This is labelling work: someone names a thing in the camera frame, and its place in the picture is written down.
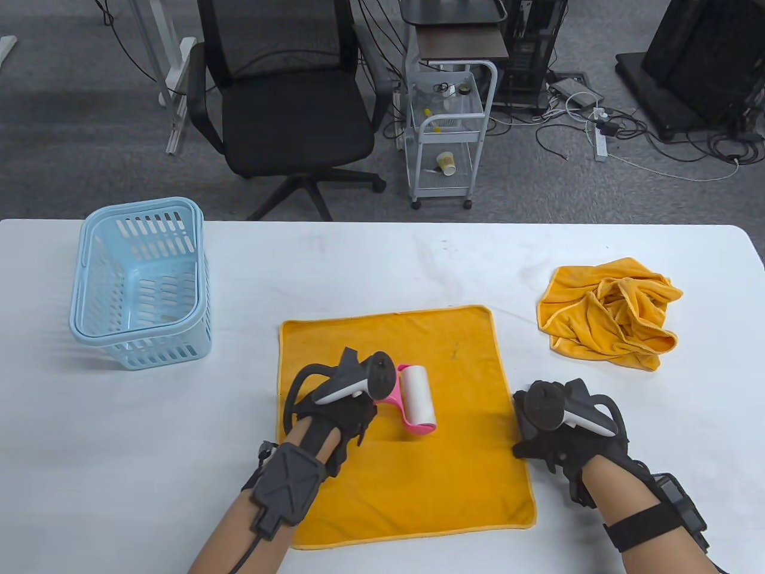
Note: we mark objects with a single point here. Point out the white metal frame post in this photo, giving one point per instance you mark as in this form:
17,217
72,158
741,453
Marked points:
179,89

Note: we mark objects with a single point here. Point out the white power strip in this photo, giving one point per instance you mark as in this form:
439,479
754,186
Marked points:
600,143

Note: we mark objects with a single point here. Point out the light blue plastic basket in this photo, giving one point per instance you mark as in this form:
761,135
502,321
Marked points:
137,287

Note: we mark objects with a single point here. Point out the person's right hand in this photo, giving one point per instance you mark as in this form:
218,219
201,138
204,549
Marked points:
568,454

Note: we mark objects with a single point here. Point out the black left hand controller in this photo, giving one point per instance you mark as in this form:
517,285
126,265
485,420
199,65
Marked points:
379,376

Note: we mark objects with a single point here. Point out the person's right forearm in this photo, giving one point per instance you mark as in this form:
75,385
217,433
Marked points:
618,487

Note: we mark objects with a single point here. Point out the small dark side table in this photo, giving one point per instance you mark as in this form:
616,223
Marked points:
460,42

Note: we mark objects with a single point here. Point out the black computer tower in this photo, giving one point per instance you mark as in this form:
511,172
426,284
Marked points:
532,54

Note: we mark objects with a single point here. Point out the person's left forearm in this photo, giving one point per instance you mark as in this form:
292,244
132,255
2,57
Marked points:
227,538

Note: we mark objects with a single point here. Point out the person's left hand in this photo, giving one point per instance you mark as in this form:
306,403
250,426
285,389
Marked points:
346,424

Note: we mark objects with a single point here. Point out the grey power adapter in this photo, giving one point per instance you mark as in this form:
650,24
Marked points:
574,89

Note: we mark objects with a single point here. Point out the paper cup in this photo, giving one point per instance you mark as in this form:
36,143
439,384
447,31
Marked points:
446,162

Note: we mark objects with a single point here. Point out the black hand controller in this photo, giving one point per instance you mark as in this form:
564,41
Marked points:
379,376
547,403

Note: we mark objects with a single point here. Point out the black mesh office chair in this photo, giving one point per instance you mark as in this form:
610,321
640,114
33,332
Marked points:
293,119

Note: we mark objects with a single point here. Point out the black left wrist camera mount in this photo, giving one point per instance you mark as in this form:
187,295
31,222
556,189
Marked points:
287,484

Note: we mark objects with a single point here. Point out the black right hand controller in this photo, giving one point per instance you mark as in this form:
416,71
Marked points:
547,403

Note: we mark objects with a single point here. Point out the white rolling cart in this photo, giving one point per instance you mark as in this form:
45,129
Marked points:
448,136

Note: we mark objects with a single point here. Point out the pink lint roller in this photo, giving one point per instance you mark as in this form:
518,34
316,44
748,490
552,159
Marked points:
415,394

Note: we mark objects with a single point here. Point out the white desk foot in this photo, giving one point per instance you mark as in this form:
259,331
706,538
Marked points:
6,51

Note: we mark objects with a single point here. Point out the black monitor stand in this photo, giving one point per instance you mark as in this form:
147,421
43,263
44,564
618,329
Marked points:
687,60

